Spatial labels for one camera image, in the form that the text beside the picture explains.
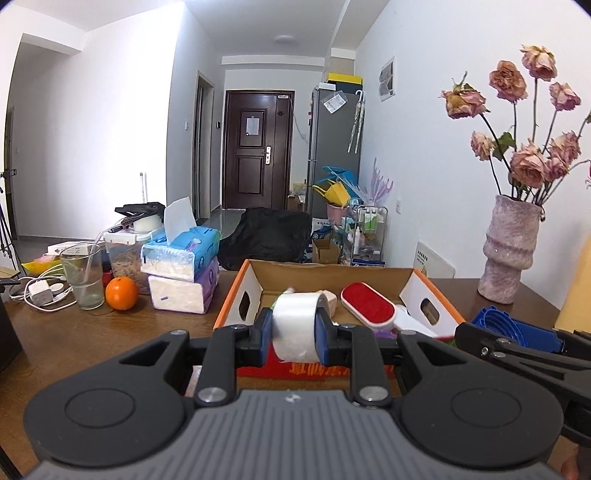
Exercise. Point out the pale yellow cloth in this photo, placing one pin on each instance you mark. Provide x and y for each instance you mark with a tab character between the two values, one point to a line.
577	290

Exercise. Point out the blue tissue pack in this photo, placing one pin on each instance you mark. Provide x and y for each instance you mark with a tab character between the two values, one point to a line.
180	251

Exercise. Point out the wall poster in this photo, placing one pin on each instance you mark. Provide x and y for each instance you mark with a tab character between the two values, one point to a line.
387	78

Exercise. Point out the green bottle with white cap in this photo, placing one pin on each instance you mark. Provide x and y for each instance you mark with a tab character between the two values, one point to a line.
287	293

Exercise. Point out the clear container of pet food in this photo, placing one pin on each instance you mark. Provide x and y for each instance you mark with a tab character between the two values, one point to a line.
127	258

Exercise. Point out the open brown cardboard box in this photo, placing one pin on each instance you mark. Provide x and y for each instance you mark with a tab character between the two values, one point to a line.
327	251

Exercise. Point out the purple feather decoration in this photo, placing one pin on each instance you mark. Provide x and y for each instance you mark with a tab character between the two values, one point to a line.
378	184

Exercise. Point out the clear glass cup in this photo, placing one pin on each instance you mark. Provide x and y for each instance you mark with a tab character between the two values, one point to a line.
85	281

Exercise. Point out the orange fruit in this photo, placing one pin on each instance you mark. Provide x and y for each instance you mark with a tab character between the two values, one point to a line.
122	293

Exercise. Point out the black bag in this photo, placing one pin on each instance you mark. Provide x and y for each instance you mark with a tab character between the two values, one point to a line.
265	240

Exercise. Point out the blue plastic lid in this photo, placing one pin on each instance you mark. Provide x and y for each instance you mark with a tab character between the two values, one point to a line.
517	327

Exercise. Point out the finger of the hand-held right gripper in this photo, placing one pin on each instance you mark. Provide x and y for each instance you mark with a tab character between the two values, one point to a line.
577	341
508	357

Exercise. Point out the yellow dustpan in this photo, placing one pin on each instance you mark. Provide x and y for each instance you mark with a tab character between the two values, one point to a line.
334	194

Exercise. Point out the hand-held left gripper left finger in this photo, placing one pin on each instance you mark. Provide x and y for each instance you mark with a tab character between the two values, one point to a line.
265	334

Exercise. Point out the grey refrigerator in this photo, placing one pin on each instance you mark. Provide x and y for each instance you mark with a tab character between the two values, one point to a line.
334	147

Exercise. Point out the white board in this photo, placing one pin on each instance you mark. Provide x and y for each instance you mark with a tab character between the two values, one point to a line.
434	261

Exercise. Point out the metal rack cart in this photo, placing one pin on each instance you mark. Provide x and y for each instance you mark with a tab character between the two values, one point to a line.
369	235

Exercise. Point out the white tape roll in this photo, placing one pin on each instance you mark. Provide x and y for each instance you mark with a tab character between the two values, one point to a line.
295	323

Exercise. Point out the purple tissue pack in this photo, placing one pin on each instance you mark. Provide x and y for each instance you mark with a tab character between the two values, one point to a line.
184	295

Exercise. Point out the pink textured vase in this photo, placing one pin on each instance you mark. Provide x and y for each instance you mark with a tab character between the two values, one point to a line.
510	249

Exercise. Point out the black folded item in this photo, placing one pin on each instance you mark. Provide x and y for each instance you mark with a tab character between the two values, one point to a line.
138	208

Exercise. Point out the white power adapter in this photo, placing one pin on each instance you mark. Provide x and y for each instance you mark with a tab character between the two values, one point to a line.
40	293

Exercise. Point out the black tripod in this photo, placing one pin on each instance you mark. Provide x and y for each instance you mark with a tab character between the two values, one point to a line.
7	221

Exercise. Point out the dark brown door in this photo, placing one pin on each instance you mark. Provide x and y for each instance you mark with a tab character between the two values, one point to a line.
258	147

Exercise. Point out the white round tub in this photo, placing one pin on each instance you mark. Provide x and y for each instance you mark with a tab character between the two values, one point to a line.
147	224

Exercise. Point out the red lint brush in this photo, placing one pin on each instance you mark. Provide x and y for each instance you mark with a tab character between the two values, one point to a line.
369	302

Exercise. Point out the yellow box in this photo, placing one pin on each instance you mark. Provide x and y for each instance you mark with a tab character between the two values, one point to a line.
344	79

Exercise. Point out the dried pink roses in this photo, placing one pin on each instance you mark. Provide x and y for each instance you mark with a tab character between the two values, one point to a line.
531	161

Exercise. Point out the orange cardboard box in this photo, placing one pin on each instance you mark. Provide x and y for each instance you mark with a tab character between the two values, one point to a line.
323	277

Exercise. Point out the white folded umbrella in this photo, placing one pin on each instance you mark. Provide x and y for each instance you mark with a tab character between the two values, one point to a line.
356	120

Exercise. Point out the red can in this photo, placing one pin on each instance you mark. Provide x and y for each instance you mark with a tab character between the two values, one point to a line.
107	279

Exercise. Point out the black panel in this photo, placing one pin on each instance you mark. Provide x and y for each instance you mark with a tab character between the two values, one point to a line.
9	337

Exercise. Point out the pink bucket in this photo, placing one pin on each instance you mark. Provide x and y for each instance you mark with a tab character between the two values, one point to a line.
337	214

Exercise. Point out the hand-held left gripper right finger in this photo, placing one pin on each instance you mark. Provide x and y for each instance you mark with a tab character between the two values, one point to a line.
323	339

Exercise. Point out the yellow bag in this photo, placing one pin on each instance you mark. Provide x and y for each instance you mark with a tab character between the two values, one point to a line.
39	266

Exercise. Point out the side doorway frame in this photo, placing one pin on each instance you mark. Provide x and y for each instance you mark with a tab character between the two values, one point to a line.
204	147

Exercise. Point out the white rectangular box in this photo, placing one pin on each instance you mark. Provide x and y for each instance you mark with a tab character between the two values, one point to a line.
69	247

